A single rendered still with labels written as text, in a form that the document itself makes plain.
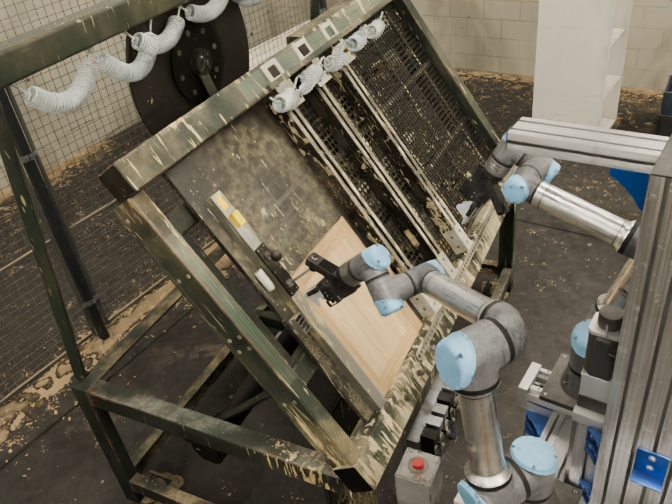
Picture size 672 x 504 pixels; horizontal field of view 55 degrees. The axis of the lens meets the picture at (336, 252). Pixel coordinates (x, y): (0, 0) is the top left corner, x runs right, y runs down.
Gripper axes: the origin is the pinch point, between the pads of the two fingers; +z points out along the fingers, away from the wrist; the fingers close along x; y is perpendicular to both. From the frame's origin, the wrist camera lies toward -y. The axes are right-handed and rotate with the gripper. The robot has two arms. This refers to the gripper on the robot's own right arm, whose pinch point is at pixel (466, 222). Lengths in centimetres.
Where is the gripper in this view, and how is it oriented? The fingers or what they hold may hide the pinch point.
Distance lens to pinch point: 215.5
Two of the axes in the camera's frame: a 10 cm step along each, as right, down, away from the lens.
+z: -3.9, 7.0, 6.0
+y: -6.8, -6.6, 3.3
